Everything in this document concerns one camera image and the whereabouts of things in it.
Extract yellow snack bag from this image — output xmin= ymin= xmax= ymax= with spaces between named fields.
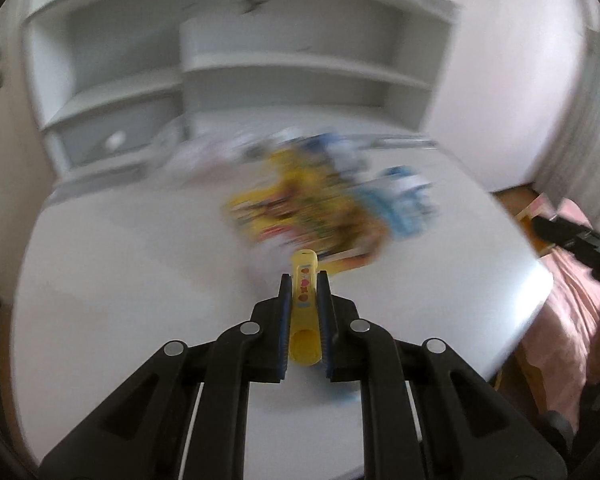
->
xmin=225 ymin=145 xmax=391 ymax=276

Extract white drawer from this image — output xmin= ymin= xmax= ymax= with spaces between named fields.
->
xmin=50 ymin=99 xmax=182 ymax=170

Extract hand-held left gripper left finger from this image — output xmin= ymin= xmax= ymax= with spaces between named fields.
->
xmin=39 ymin=274 xmax=291 ymax=480

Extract white shelf unit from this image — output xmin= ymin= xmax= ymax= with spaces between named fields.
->
xmin=20 ymin=0 xmax=463 ymax=181

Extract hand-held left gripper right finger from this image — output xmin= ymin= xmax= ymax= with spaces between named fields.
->
xmin=318 ymin=271 xmax=568 ymax=480

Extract pink blanket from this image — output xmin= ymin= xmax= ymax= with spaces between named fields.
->
xmin=522 ymin=197 xmax=600 ymax=423

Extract yellow plastic tube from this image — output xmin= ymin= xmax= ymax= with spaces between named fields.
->
xmin=288 ymin=249 xmax=326 ymax=367

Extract blue white wrapper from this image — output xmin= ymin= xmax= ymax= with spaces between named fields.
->
xmin=302 ymin=132 xmax=373 ymax=177

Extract trash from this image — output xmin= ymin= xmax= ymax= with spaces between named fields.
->
xmin=360 ymin=165 xmax=441 ymax=238

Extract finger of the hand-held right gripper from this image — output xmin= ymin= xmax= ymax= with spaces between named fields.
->
xmin=532 ymin=215 xmax=600 ymax=287

